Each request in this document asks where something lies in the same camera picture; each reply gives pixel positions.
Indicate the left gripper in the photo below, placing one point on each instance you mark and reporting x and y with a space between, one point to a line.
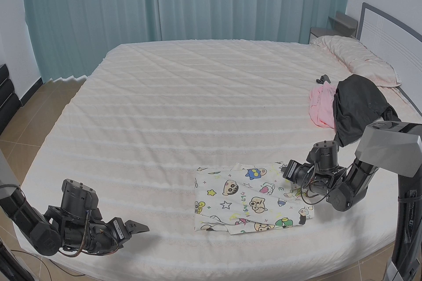
105 237

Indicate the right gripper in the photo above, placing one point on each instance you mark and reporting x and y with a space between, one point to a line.
298 174

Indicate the white printed pyjama top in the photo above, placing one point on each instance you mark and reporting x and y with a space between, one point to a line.
244 204

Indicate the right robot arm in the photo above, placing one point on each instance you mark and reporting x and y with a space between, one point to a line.
385 148

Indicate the bed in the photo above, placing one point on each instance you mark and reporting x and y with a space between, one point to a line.
181 102

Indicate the pink garment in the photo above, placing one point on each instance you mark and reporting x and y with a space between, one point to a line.
321 108

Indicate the black garment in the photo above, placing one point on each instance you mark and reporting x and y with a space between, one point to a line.
356 105

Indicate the grey garment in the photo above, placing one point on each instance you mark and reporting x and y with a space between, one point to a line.
323 78

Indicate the pale pink pillow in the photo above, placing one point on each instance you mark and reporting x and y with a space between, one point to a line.
359 57

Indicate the grey bedside table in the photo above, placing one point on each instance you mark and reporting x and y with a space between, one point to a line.
343 21

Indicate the black chest of drawers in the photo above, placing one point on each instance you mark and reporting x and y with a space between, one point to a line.
8 98

